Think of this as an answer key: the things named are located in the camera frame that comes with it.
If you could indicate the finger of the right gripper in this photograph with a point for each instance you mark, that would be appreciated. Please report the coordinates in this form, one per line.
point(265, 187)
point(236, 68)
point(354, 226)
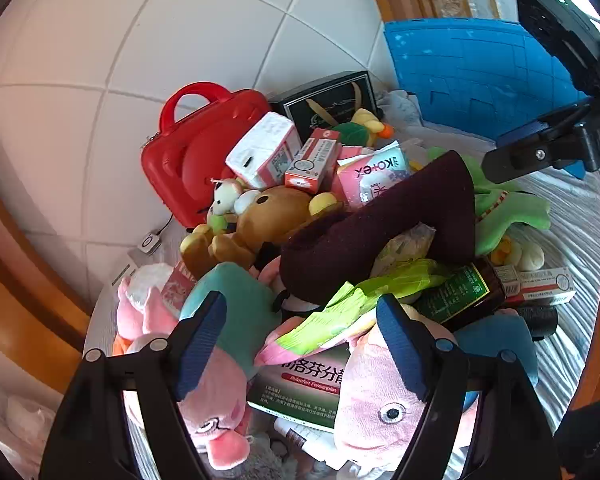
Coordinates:
point(521, 132)

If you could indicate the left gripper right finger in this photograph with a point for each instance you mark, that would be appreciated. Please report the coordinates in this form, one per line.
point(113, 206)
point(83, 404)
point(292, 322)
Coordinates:
point(410, 345)

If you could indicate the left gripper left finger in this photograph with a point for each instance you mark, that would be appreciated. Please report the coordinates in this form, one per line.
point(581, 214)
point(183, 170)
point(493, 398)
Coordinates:
point(191, 343)

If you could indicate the green plush toy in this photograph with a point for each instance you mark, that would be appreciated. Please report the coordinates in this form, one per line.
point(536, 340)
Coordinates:
point(499, 206)

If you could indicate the Kotex pad pack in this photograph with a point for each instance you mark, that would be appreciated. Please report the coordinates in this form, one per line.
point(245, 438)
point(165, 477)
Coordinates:
point(364, 177)

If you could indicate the teal plush toy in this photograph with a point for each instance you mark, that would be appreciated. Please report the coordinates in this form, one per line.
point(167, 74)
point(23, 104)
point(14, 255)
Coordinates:
point(250, 316)

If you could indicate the pink axolotl plush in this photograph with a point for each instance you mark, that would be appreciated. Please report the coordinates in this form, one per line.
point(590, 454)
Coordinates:
point(376, 416)

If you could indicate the blue plastic crate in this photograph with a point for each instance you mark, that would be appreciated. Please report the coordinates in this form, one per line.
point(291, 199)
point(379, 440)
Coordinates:
point(484, 77)

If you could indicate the dark glass bottle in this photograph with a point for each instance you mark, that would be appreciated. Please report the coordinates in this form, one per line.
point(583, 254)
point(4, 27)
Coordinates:
point(470, 294)

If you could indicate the lime green wrapper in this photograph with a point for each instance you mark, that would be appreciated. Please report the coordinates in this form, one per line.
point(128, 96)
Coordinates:
point(350, 312)

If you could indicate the green white medicine box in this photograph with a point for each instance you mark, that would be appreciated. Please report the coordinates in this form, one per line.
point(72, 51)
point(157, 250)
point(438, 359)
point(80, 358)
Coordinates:
point(305, 391)

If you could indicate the dark maroon sock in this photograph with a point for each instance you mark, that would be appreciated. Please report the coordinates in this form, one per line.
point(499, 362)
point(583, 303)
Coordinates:
point(342, 246)

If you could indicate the brown bear plush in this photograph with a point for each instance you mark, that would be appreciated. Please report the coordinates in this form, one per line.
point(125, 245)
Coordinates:
point(270, 221)

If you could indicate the small white plush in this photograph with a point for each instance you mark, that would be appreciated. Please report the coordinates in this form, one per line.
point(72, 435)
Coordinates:
point(231, 196)

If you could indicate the green duck plush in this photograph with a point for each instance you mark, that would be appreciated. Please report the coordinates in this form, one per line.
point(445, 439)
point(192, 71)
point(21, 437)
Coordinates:
point(364, 129)

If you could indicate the red bear suitcase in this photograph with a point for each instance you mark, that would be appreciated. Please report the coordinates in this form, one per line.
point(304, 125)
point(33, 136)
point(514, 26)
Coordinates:
point(198, 127)

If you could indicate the white pink tissue box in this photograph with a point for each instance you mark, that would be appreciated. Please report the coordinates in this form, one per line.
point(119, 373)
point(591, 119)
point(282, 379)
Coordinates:
point(263, 155)

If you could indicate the red white medicine box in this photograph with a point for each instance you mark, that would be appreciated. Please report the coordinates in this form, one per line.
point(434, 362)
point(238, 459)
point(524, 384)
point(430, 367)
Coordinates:
point(315, 162)

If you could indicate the black gift box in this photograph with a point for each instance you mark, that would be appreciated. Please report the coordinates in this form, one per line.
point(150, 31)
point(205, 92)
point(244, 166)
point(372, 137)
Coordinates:
point(326, 102)

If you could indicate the white charger with cable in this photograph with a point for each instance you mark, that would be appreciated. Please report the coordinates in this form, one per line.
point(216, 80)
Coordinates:
point(152, 240)

